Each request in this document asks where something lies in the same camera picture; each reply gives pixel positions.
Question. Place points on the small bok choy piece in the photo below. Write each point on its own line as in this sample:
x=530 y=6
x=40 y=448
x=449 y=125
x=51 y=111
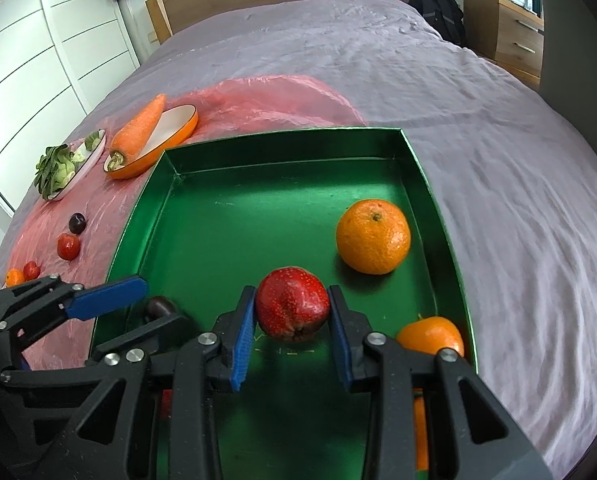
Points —
x=91 y=142

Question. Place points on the carrot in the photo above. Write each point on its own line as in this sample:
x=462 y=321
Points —
x=136 y=132

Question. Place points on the green bok choy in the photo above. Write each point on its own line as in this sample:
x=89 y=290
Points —
x=53 y=170

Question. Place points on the grey office chair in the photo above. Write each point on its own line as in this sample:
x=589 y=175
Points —
x=578 y=50

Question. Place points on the white oval plate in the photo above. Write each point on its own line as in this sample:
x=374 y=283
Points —
x=91 y=157

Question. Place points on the wall socket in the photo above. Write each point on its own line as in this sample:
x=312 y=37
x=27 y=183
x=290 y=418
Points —
x=152 y=37

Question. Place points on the black backpack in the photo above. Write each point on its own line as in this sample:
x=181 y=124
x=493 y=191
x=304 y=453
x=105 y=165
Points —
x=438 y=15

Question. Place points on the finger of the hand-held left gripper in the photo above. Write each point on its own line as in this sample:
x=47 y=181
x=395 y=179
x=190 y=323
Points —
x=108 y=296
x=128 y=342

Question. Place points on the orange oval dish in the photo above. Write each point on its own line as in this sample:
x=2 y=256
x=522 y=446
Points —
x=176 y=120

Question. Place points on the dark purple plum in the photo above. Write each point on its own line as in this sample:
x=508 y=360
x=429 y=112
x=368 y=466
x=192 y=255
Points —
x=77 y=223
x=159 y=306

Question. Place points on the pink plastic sheet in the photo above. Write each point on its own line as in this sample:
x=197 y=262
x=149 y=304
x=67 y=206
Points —
x=258 y=105

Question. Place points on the green shallow box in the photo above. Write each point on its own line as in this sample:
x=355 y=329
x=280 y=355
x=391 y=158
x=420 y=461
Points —
x=258 y=220

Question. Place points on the wooden dresser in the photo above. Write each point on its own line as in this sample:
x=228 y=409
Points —
x=508 y=35

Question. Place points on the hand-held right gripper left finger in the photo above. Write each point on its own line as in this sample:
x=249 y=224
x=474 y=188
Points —
x=243 y=340

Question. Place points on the large orange tangerine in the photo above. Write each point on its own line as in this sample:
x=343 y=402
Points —
x=373 y=237

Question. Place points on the white wardrobe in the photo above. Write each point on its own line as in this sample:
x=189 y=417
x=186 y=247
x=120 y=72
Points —
x=53 y=35

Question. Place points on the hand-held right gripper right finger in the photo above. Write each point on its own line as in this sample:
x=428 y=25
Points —
x=338 y=340

